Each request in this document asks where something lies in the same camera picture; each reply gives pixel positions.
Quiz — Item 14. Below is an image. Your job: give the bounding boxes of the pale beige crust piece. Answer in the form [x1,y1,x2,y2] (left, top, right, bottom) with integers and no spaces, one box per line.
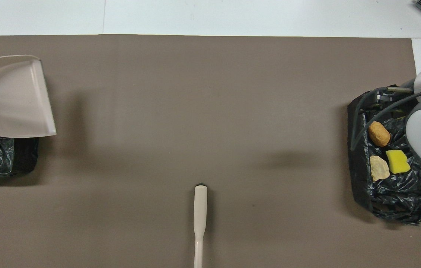
[370,155,390,182]

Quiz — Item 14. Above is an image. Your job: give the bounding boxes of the beige hand brush black bristles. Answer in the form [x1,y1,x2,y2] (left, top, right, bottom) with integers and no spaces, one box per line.
[194,184,208,268]

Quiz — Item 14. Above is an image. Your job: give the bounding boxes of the brown table mat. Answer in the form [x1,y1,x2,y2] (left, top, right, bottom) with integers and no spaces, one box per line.
[0,35,421,268]

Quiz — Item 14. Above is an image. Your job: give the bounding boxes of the chunky yellow sponge piece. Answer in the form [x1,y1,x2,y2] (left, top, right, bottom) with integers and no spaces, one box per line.
[385,150,411,174]

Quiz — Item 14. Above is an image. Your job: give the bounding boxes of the beige plastic dustpan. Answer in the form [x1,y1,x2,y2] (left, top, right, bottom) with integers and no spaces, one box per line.
[0,55,57,138]

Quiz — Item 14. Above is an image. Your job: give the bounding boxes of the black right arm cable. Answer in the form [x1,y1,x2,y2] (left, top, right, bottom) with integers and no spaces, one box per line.
[350,85,421,151]

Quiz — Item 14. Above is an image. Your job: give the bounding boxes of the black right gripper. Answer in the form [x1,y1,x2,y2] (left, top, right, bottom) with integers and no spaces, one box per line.
[374,88,395,109]

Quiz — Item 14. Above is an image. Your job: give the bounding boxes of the bin lined with black bag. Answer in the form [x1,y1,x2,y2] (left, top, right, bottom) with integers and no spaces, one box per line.
[347,84,421,225]
[0,123,40,177]

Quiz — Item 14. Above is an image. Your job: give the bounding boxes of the brown bread roll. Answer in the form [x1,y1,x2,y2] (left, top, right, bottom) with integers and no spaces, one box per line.
[367,121,391,147]

